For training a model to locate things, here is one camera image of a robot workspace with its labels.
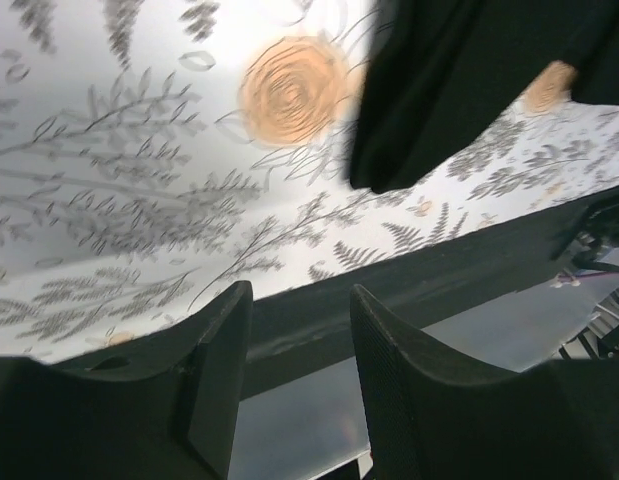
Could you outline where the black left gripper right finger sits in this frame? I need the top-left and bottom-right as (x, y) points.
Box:
(350, 286), (619, 479)

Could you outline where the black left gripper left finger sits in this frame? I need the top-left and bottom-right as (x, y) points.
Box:
(0, 281), (253, 479)

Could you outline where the black floral print t-shirt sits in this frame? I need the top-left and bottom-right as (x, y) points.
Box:
(347, 1), (619, 193)

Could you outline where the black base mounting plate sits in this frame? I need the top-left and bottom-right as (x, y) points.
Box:
(241, 186), (619, 399)

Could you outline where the aluminium rail frame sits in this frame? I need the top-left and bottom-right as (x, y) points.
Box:
(552, 288), (619, 360)

